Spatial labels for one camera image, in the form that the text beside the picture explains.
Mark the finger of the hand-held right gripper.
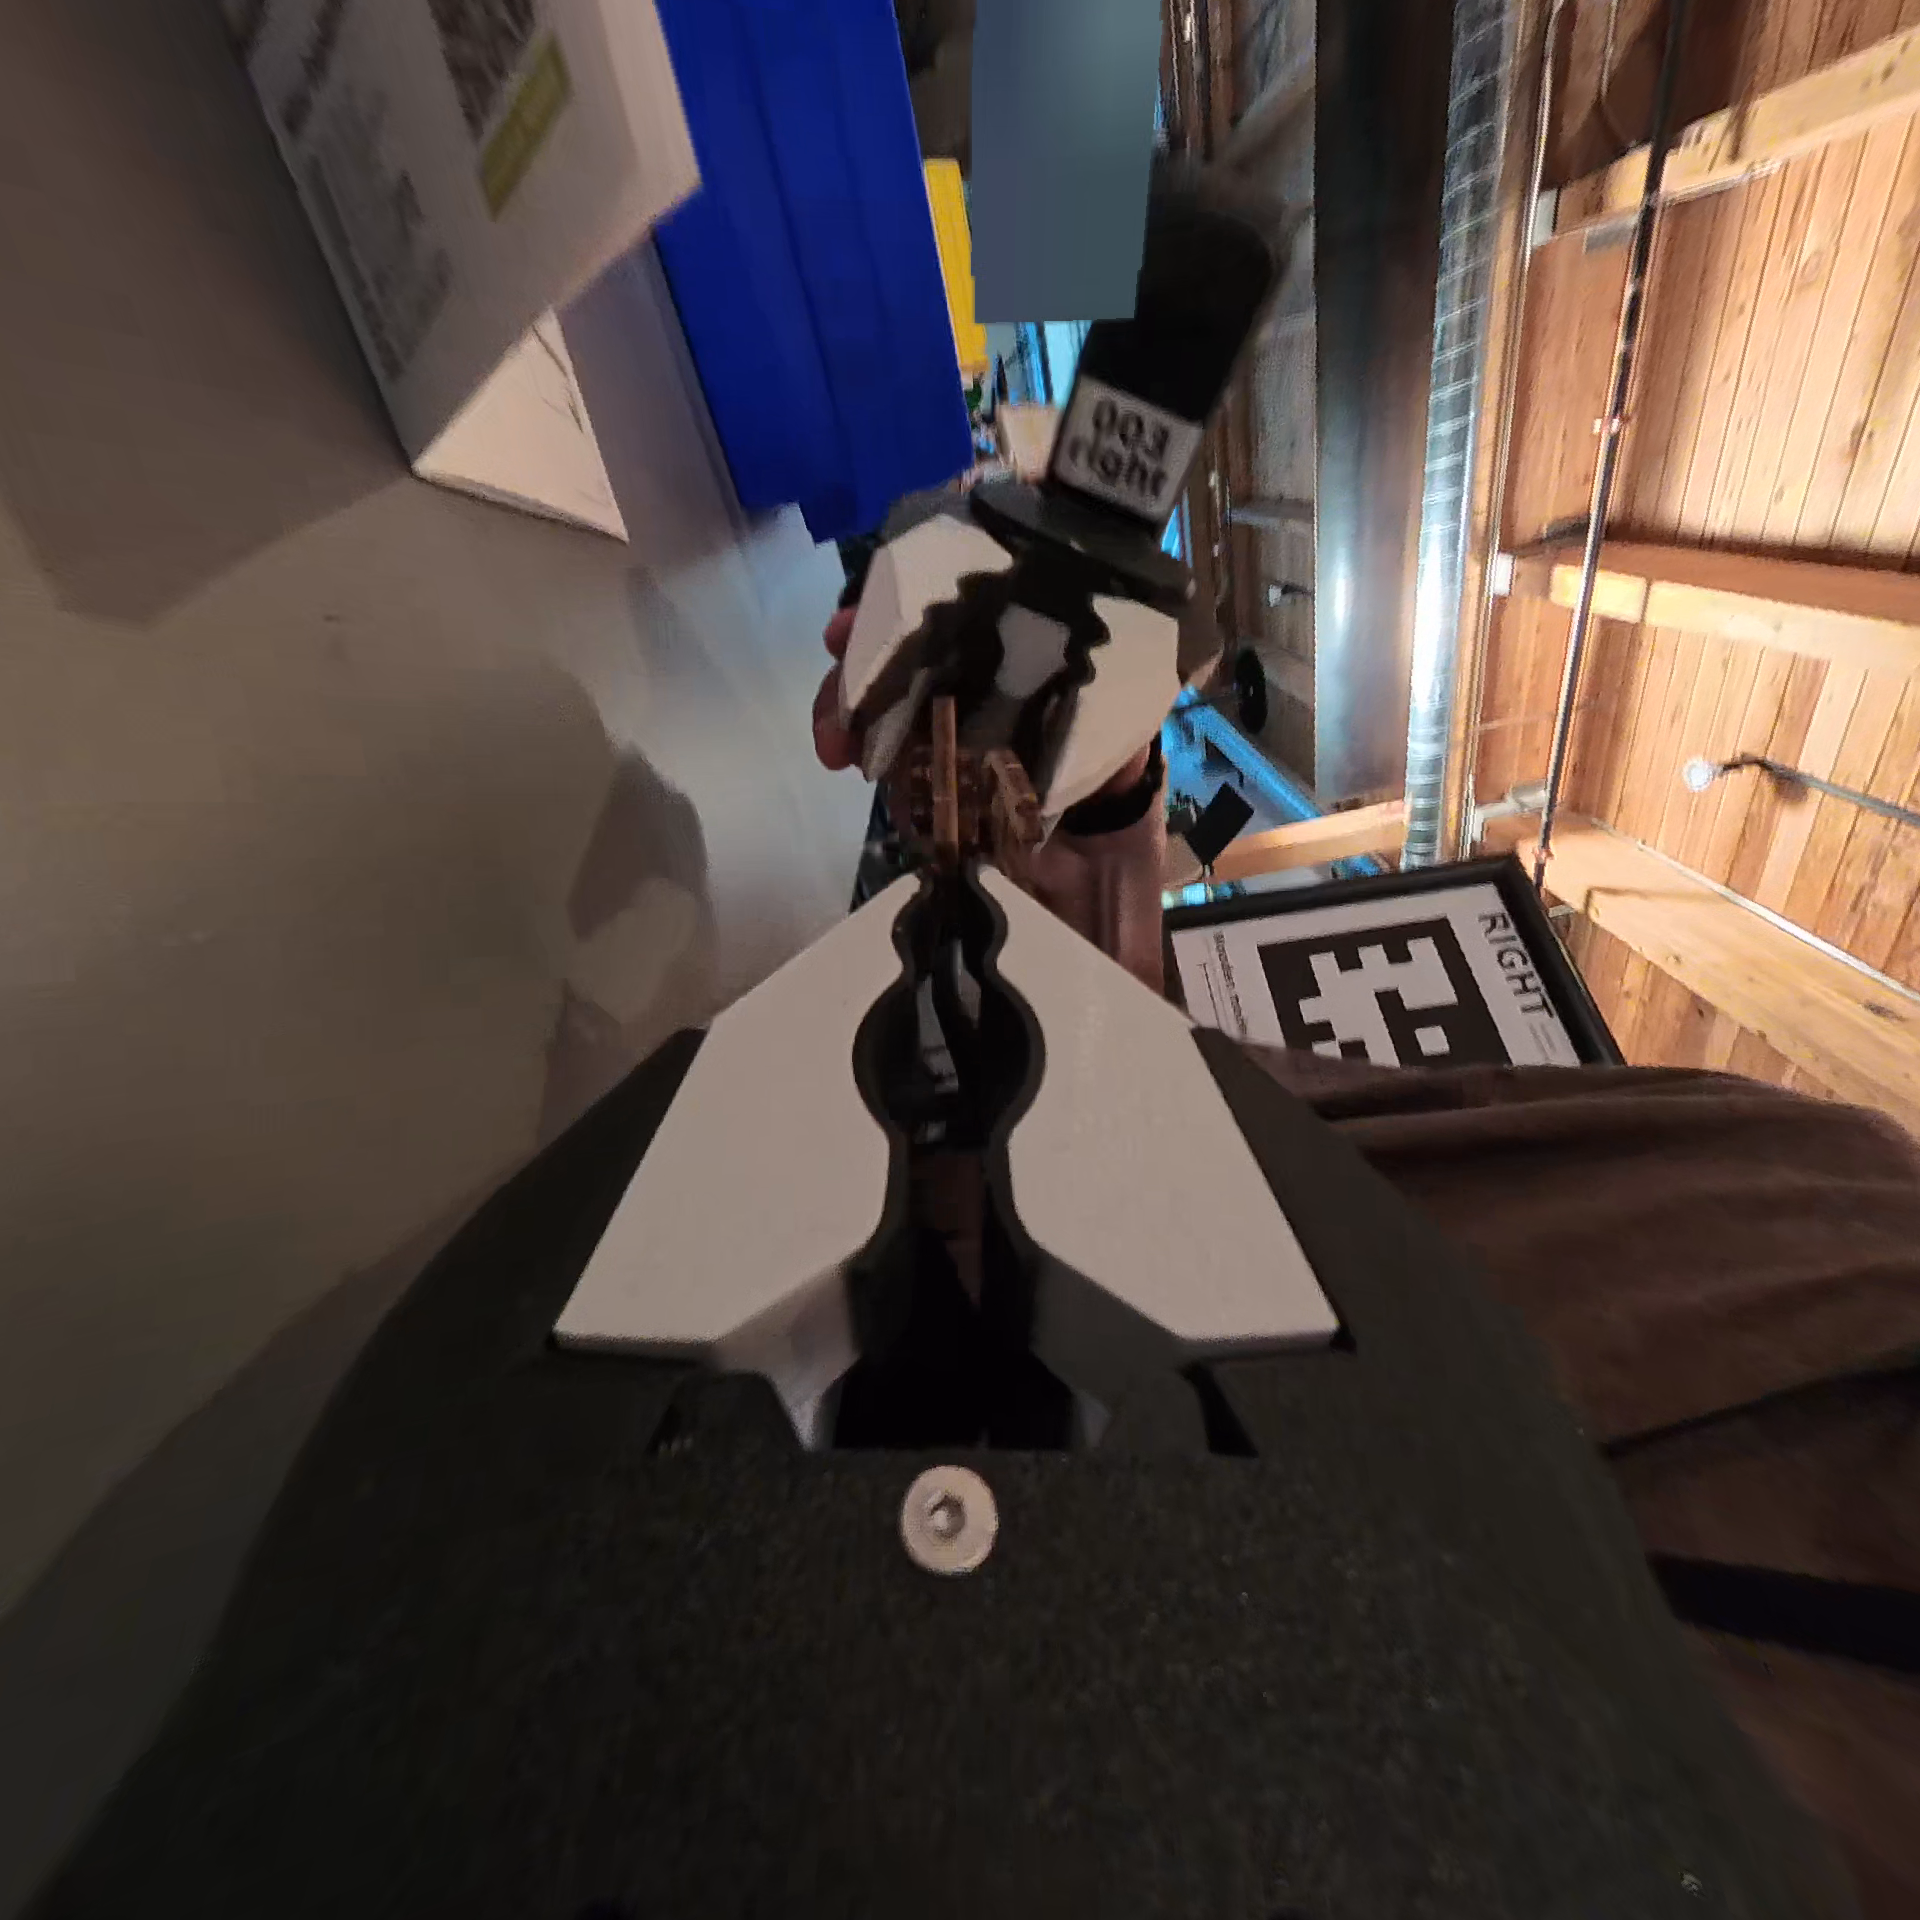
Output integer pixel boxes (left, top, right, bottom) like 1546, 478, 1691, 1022
993, 596, 1181, 827
837, 512, 1025, 773

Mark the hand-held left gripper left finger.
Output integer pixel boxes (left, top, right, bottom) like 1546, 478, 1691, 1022
554, 867, 925, 1374

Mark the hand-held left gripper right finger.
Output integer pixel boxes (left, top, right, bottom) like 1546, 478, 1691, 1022
973, 867, 1345, 1370

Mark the dotted square wooden model part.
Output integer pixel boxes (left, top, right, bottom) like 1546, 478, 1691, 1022
925, 692, 965, 890

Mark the wooden model part with ring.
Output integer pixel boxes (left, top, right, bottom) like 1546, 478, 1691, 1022
883, 747, 1045, 908

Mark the person's right forearm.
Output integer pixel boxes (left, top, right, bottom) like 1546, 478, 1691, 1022
1033, 816, 1920, 1450

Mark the person's right hand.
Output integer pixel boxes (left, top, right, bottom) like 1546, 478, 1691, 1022
811, 605, 874, 773

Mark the black wristband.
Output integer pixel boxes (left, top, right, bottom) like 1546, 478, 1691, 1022
1056, 744, 1174, 838

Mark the dark metal beam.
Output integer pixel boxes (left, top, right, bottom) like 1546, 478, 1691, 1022
1313, 0, 1441, 803

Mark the yellow plastic bin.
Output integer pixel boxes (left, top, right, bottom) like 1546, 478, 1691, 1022
919, 155, 993, 378

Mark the black framed marker sign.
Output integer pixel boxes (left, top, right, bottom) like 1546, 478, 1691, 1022
1162, 851, 1630, 1068

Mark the blue plastic bin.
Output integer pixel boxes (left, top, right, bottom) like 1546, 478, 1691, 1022
654, 0, 984, 542

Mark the metal conduit pipe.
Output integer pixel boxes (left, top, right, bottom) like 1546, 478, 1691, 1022
1533, 0, 1691, 890

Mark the white instruction booklet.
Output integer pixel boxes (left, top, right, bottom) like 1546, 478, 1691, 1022
222, 0, 702, 542

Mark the silver ventilation duct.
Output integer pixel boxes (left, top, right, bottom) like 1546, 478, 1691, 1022
1398, 0, 1515, 875

